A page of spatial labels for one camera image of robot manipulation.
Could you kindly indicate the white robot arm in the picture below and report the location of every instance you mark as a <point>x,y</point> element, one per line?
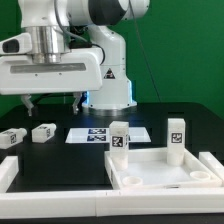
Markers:
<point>66,46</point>

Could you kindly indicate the white left obstacle bar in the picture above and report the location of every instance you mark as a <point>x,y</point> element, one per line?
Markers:
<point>8,171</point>

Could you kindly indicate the white right obstacle bar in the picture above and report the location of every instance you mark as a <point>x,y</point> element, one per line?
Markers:
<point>212,163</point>

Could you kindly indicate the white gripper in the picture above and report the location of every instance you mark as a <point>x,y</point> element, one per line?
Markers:
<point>78,71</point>

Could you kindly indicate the white sheet with fiducial markers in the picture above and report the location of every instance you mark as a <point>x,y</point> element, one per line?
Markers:
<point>101,135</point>

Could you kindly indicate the white square table top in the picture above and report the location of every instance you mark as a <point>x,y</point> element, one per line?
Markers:
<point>148,169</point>

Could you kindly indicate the white obstacle bar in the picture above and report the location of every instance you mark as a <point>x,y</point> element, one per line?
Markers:
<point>110,203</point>
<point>212,163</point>
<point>8,171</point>

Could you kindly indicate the white front obstacle bar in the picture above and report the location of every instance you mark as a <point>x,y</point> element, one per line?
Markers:
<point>110,203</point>

